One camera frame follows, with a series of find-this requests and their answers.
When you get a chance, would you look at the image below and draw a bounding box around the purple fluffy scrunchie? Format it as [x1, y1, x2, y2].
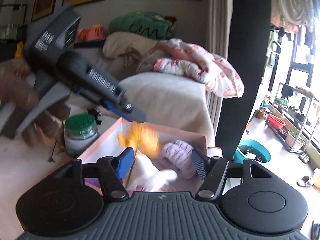
[158, 140, 196, 180]

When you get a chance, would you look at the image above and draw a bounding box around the orange yellow fabric flower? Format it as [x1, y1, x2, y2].
[117, 123, 160, 159]

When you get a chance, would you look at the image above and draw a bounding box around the left hand brown glove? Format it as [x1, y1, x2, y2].
[1, 58, 71, 146]

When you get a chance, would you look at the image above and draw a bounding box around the pink cardboard box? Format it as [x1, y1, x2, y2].
[80, 120, 207, 192]

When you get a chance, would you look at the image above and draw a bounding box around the white cloth in box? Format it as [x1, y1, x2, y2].
[123, 151, 178, 192]

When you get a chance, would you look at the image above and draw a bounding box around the yellow plush toy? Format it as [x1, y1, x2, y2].
[15, 41, 24, 59]

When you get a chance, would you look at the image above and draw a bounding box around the grey covered sofa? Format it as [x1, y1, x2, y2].
[76, 48, 215, 147]

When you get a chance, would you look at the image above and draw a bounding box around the green lid glass jar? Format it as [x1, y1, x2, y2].
[64, 113, 100, 159]

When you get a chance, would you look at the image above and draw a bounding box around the dark book on sofa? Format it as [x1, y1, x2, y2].
[74, 39, 106, 48]

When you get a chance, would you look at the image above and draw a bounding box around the orange pink plush toy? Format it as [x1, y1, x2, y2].
[76, 25, 108, 43]

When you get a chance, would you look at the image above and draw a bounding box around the teal plastic basin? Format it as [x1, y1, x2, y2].
[233, 139, 271, 164]

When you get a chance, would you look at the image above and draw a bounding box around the beige cushion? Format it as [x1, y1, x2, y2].
[103, 32, 158, 61]

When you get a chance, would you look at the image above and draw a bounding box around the pink floral blanket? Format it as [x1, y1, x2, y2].
[137, 38, 245, 99]

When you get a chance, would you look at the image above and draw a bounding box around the red plastic basin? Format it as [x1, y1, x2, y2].
[268, 114, 286, 129]

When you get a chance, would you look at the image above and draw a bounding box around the green plush pillow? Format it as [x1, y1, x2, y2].
[108, 11, 177, 40]

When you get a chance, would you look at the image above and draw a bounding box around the metal shelf rack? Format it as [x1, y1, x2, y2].
[266, 82, 319, 154]

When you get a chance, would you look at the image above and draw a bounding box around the beige curtain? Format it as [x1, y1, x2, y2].
[206, 0, 233, 59]

